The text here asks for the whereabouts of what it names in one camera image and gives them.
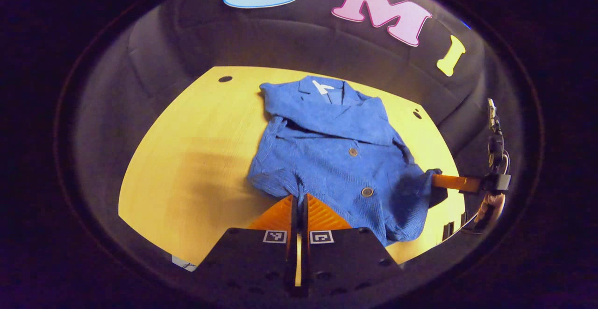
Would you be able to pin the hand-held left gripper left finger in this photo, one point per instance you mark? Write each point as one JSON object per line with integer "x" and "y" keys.
{"x": 252, "y": 262}

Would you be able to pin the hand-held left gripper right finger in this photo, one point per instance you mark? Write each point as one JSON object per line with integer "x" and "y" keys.
{"x": 345, "y": 262}

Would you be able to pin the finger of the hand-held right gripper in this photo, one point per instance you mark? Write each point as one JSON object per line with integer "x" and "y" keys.
{"x": 455, "y": 183}

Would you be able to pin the blue button shirt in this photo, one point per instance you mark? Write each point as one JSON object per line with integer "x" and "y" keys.
{"x": 327, "y": 159}

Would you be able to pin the black backdrop cloth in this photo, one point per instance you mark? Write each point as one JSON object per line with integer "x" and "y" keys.
{"x": 163, "y": 42}

